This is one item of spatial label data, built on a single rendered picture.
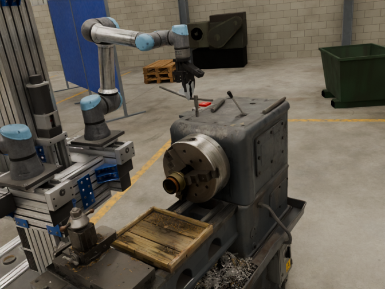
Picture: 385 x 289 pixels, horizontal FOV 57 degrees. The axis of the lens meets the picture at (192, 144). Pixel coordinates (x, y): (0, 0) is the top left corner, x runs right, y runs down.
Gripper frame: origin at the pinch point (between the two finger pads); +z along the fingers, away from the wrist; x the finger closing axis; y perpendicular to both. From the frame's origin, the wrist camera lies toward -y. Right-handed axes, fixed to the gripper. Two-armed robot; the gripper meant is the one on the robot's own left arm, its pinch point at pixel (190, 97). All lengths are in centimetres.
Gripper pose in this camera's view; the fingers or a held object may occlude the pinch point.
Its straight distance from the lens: 180.9
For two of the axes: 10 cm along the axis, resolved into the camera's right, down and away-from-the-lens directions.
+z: 1.0, 9.2, 3.7
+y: -8.2, -1.4, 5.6
